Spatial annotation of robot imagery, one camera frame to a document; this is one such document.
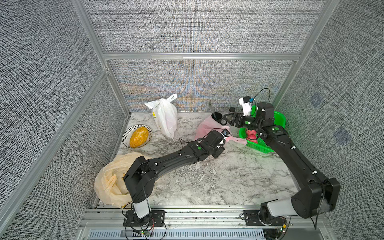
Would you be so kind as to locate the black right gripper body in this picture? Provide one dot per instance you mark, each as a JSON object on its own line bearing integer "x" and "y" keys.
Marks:
{"x": 249, "y": 122}

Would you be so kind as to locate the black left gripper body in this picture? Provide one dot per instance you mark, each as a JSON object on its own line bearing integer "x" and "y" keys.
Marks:
{"x": 216, "y": 152}

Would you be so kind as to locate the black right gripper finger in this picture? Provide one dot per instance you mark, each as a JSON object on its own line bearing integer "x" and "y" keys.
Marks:
{"x": 229, "y": 116}
{"x": 228, "y": 122}

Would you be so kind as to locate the pink red apple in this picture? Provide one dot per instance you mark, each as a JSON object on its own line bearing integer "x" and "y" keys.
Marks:
{"x": 252, "y": 138}

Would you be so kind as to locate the pink plastic bag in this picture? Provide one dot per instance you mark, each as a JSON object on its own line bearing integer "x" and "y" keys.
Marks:
{"x": 210, "y": 124}

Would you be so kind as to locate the beige plastic bag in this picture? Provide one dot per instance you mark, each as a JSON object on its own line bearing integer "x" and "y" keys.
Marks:
{"x": 109, "y": 185}

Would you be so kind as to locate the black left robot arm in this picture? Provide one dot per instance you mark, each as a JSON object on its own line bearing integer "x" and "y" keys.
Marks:
{"x": 143, "y": 173}

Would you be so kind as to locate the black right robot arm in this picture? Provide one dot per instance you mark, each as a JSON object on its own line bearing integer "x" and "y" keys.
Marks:
{"x": 317, "y": 194}

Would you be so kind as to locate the white plastic bag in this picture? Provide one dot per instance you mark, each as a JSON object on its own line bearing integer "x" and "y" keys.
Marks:
{"x": 165, "y": 115}

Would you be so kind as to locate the black mug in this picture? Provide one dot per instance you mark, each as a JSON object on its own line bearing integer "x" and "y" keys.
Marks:
{"x": 218, "y": 117}

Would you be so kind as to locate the green plastic basket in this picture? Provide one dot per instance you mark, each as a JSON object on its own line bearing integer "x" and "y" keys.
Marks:
{"x": 260, "y": 145}

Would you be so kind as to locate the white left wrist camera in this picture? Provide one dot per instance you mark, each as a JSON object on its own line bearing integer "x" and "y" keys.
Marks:
{"x": 226, "y": 133}

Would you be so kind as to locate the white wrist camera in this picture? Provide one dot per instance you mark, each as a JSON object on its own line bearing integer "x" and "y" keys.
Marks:
{"x": 226, "y": 133}
{"x": 246, "y": 103}

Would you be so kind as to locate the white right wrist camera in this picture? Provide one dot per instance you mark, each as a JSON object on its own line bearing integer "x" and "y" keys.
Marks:
{"x": 246, "y": 103}

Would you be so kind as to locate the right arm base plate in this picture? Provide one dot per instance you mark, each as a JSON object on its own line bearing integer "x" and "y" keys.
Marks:
{"x": 252, "y": 216}

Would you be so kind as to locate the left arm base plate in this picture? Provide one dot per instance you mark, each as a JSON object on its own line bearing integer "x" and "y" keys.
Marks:
{"x": 155, "y": 218}

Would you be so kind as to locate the aluminium front rail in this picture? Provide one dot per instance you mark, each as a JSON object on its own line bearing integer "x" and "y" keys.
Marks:
{"x": 176, "y": 217}

